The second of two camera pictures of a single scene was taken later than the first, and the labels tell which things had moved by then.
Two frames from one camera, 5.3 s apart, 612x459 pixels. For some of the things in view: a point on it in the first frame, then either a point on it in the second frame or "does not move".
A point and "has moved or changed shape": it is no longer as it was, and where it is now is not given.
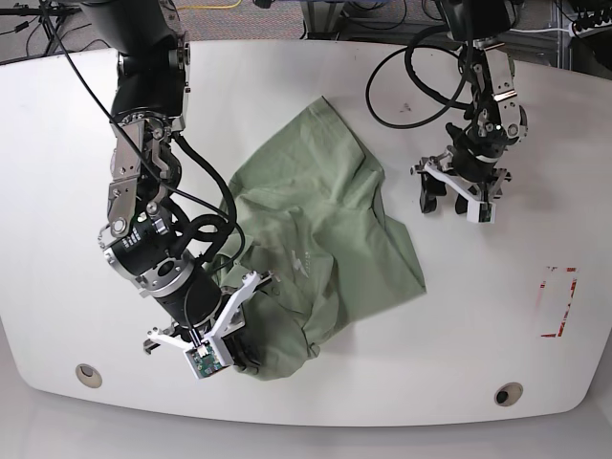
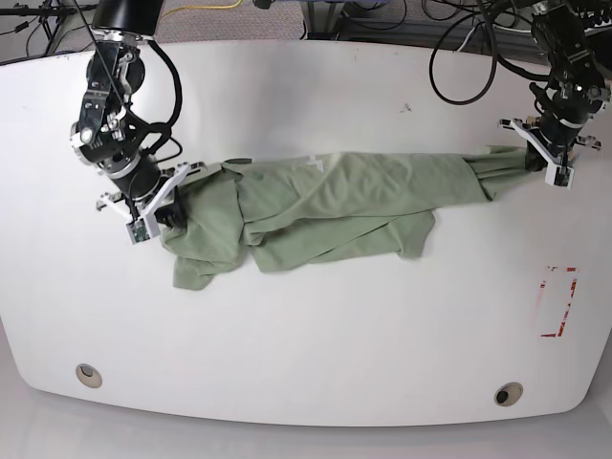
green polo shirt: [311, 202] has moved or changed shape
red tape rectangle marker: [567, 310] does not move
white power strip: [573, 32] does not move
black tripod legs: [53, 17] does not move
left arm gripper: [227, 342] → [141, 215]
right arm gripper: [476, 181] → [550, 141]
